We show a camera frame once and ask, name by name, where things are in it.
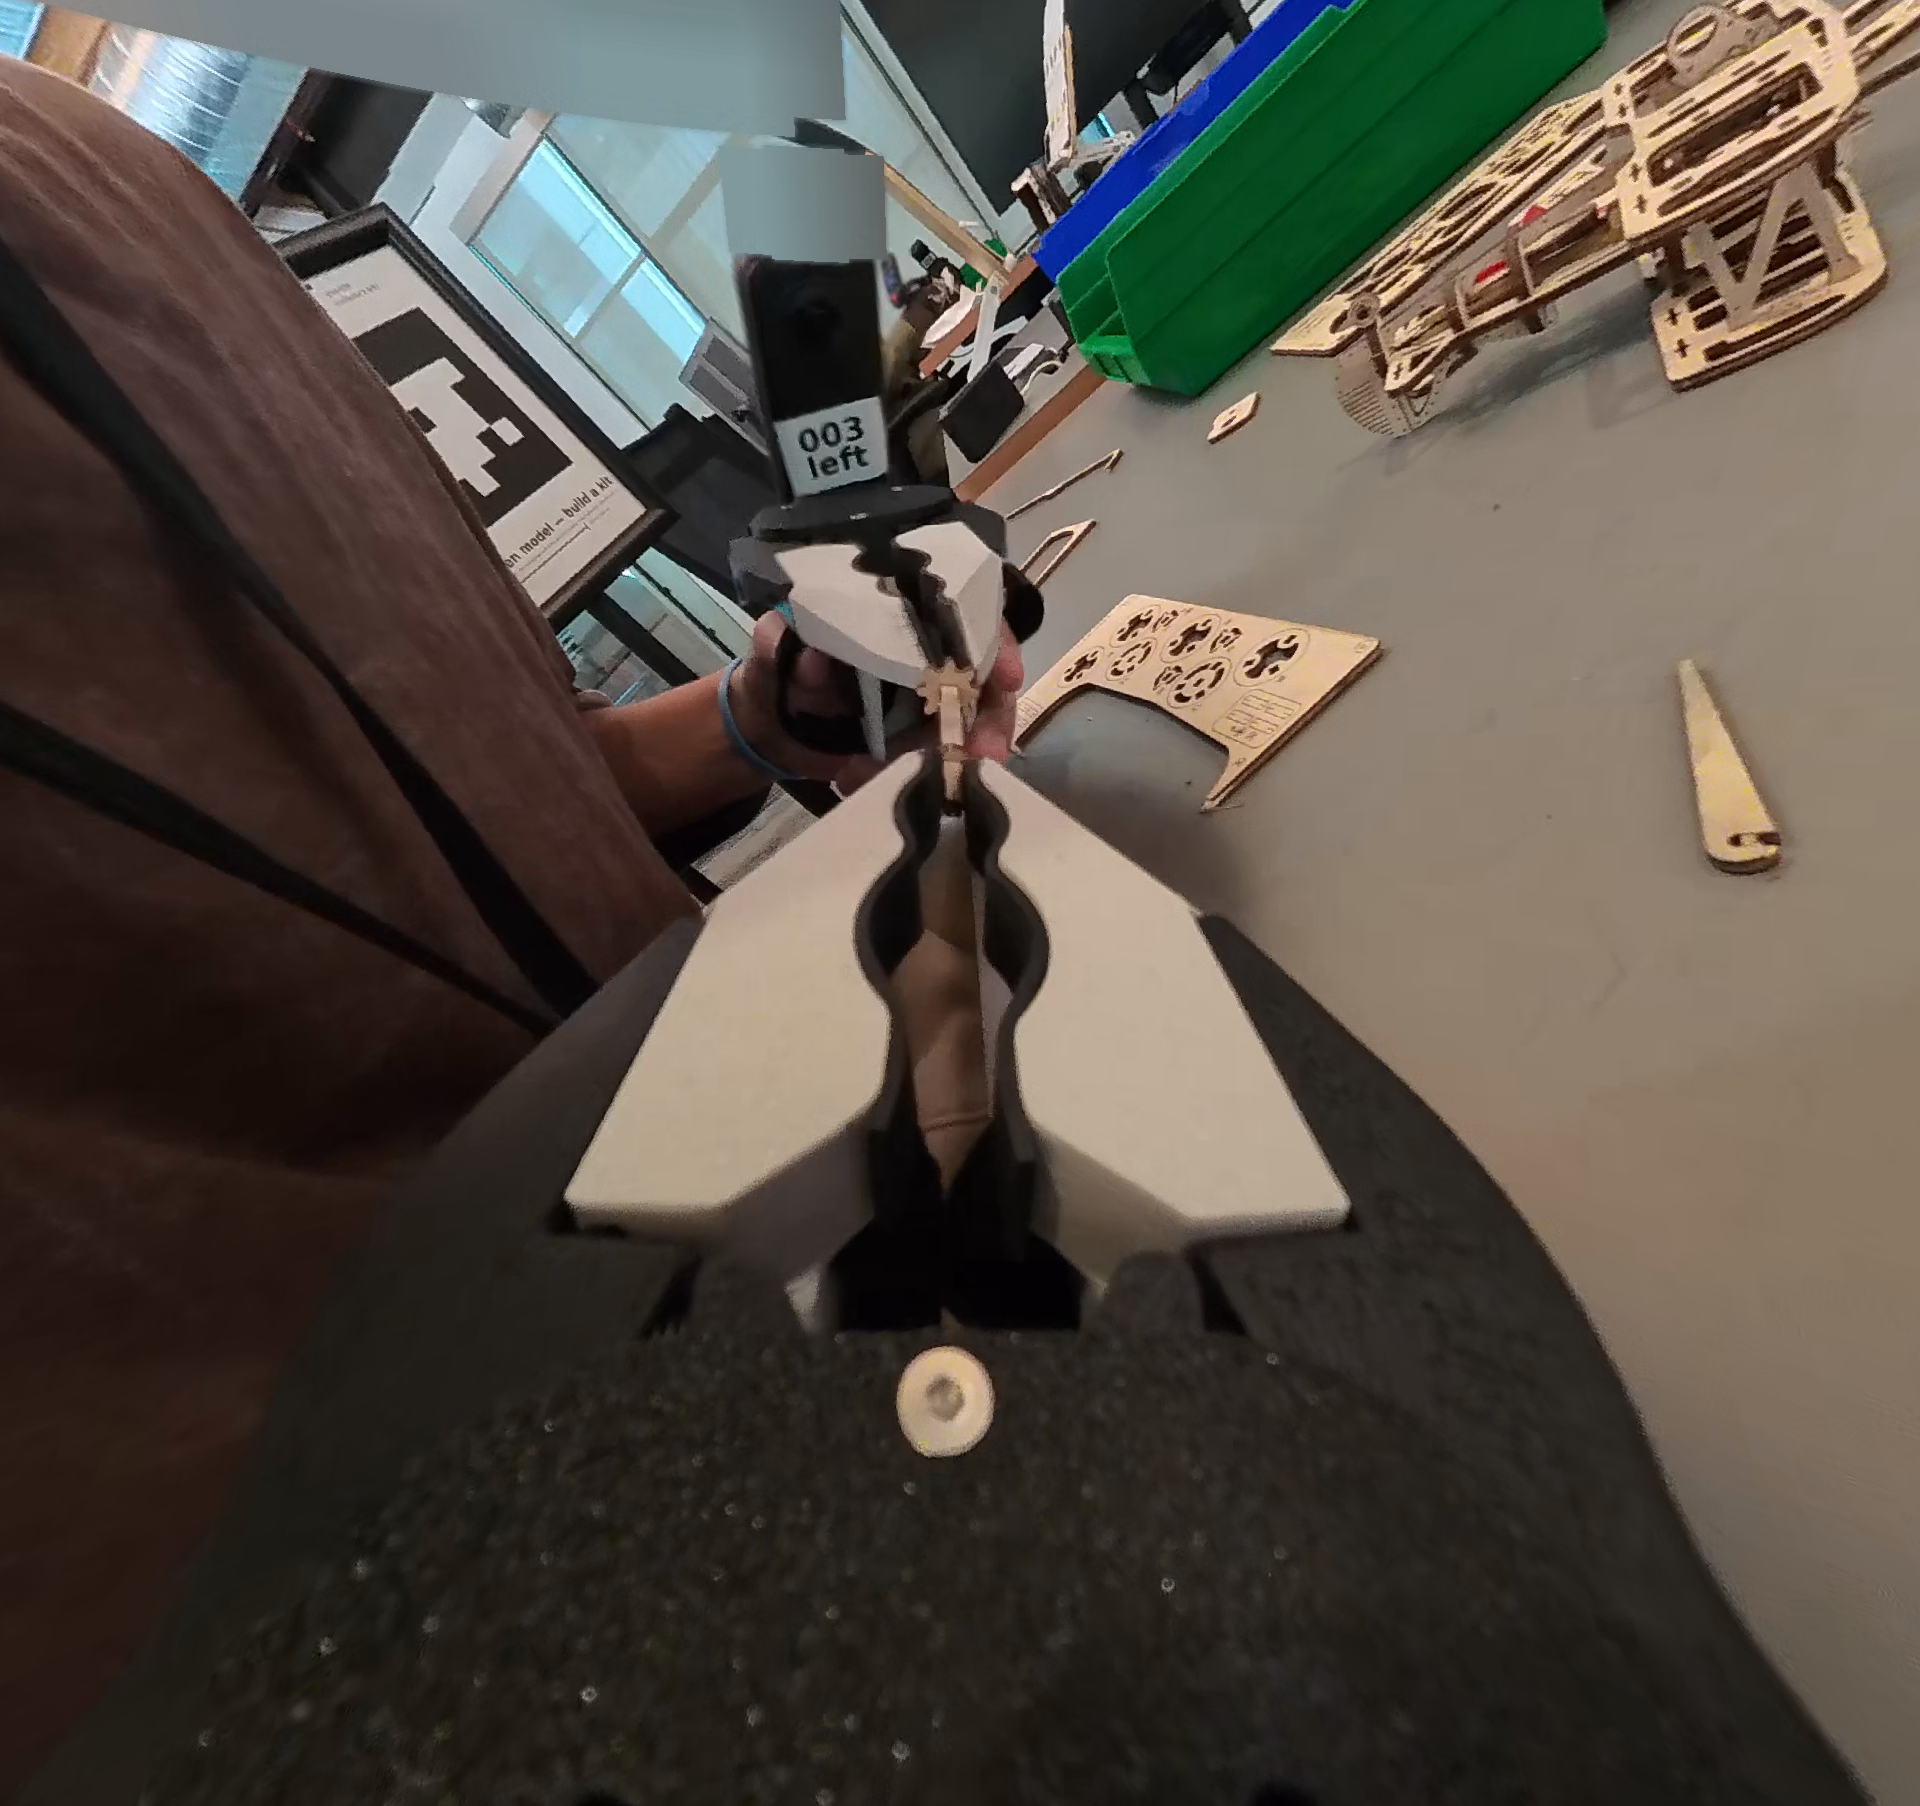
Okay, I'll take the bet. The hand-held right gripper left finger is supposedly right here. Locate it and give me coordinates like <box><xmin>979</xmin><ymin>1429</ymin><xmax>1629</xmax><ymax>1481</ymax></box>
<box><xmin>561</xmin><ymin>749</ymin><xmax>964</xmax><ymax>1333</ymax></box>

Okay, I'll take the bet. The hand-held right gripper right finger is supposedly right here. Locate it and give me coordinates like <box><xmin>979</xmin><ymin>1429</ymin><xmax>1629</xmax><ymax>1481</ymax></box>
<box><xmin>956</xmin><ymin>763</ymin><xmax>1352</xmax><ymax>1300</ymax></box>

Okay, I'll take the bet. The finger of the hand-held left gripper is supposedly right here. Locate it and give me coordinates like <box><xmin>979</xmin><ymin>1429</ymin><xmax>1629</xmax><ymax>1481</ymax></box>
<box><xmin>920</xmin><ymin>520</ymin><xmax>1013</xmax><ymax>670</ymax></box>
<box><xmin>777</xmin><ymin>540</ymin><xmax>943</xmax><ymax>701</ymax></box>

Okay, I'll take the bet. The grey desk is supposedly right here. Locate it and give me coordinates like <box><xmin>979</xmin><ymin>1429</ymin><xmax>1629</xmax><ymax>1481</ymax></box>
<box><xmin>704</xmin><ymin>0</ymin><xmax>1920</xmax><ymax>1806</ymax></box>

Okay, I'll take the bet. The person's left hand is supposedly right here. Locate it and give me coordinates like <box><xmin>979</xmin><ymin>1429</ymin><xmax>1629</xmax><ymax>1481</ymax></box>
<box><xmin>744</xmin><ymin>610</ymin><xmax>1033</xmax><ymax>788</ymax></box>

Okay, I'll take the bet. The thin wooden stick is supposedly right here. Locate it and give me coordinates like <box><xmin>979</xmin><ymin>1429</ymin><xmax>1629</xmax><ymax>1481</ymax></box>
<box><xmin>1000</xmin><ymin>447</ymin><xmax>1125</xmax><ymax>522</ymax></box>

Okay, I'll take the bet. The blue wristband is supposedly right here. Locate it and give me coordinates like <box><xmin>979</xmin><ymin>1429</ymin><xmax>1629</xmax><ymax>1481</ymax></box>
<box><xmin>716</xmin><ymin>658</ymin><xmax>796</xmax><ymax>783</ymax></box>

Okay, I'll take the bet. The wooden cutout sheet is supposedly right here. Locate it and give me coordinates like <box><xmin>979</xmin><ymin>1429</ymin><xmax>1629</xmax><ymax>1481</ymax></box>
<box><xmin>1013</xmin><ymin>594</ymin><xmax>1385</xmax><ymax>814</ymax></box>

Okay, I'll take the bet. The black monitor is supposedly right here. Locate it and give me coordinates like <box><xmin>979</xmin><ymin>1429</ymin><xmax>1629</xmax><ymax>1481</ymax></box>
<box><xmin>834</xmin><ymin>0</ymin><xmax>1256</xmax><ymax>249</ymax></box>

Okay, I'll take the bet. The framed black white poster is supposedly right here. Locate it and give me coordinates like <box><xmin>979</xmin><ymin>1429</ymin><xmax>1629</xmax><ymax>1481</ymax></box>
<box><xmin>271</xmin><ymin>202</ymin><xmax>677</xmax><ymax>624</ymax></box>

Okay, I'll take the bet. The blue plastic bin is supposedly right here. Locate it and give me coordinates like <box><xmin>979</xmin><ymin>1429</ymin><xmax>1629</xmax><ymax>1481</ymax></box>
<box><xmin>1033</xmin><ymin>0</ymin><xmax>1468</xmax><ymax>288</ymax></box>

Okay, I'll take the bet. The brown garment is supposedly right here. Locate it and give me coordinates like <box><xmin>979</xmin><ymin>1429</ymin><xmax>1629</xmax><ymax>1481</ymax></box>
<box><xmin>0</xmin><ymin>52</ymin><xmax>710</xmax><ymax>1806</ymax></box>

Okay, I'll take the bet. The green plastic bin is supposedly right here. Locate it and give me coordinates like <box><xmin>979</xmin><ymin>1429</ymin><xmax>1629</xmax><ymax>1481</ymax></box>
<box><xmin>1056</xmin><ymin>0</ymin><xmax>1607</xmax><ymax>399</ymax></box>

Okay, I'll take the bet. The wooden wedge piece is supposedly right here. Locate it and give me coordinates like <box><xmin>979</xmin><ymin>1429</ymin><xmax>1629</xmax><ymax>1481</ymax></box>
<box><xmin>1675</xmin><ymin>658</ymin><xmax>1785</xmax><ymax>877</ymax></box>

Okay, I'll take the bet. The wooden model kit assembly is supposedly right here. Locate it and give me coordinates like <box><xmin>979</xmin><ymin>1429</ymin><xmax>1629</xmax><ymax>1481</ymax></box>
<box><xmin>1271</xmin><ymin>0</ymin><xmax>1920</xmax><ymax>442</ymax></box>

